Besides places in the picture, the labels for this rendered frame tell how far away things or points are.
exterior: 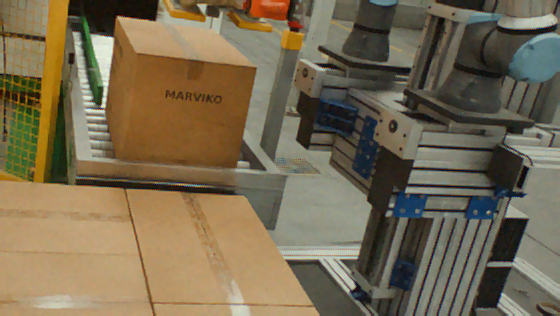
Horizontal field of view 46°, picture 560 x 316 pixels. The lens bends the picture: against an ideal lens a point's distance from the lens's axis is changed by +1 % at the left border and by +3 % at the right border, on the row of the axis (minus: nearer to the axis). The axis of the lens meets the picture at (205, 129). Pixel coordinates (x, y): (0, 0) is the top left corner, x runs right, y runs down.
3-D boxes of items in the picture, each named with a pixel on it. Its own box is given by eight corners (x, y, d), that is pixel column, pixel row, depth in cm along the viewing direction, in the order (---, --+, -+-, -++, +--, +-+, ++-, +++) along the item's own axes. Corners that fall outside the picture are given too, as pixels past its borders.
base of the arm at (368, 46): (371, 52, 219) (379, 23, 216) (397, 64, 205) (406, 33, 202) (332, 48, 213) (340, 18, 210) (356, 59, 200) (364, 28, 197)
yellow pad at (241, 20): (217, 7, 207) (220, -9, 206) (247, 12, 209) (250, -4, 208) (237, 28, 176) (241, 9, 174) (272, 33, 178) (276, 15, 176)
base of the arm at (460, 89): (471, 96, 175) (482, 61, 172) (512, 115, 161) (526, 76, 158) (423, 92, 170) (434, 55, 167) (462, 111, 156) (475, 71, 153)
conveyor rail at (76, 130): (60, 48, 417) (63, 19, 411) (68, 49, 418) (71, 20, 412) (69, 214, 206) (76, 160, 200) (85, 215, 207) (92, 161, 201)
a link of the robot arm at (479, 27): (486, 63, 169) (503, 11, 165) (520, 76, 157) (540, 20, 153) (444, 57, 166) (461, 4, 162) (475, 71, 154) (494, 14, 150)
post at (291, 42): (237, 242, 294) (283, 28, 263) (251, 243, 296) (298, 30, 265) (241, 250, 288) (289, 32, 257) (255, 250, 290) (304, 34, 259)
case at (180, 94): (104, 112, 264) (116, 16, 251) (197, 121, 275) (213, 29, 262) (119, 171, 209) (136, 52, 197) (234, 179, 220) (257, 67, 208)
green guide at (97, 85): (67, 26, 413) (68, 12, 410) (84, 28, 416) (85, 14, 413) (76, 103, 267) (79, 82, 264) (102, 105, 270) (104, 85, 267)
